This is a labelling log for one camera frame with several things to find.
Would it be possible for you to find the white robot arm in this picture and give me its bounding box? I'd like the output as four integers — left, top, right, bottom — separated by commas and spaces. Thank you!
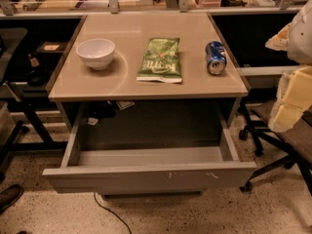
265, 6, 312, 133

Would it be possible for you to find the green chip bag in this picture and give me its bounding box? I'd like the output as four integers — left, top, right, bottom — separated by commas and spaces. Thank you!
136, 38, 182, 84

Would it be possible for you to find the black office chair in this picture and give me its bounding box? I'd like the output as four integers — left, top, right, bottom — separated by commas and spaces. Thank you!
239, 100, 312, 194

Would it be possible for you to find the black floor cable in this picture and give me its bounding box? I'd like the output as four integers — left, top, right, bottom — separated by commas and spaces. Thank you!
93, 192, 133, 234

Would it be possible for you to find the grey drawer cabinet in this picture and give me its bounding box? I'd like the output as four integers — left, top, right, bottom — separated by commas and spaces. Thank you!
43, 12, 255, 196

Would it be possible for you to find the blue soda can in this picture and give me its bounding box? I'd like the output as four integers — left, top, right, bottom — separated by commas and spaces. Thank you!
205, 41, 227, 75

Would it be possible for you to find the grey top drawer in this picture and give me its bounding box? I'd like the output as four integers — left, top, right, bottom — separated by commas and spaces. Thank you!
43, 101, 256, 196

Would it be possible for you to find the black desk frame left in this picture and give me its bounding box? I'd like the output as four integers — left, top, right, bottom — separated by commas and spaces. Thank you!
0, 81, 68, 177

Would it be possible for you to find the yellow foam padded gripper finger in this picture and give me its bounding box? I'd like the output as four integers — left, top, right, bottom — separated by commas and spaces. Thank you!
265, 23, 312, 133

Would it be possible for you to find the white ceramic bowl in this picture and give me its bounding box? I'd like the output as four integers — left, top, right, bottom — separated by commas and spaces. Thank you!
76, 39, 115, 70

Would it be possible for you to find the black shoe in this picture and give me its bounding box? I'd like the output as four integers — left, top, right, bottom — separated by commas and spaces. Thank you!
0, 184, 23, 212

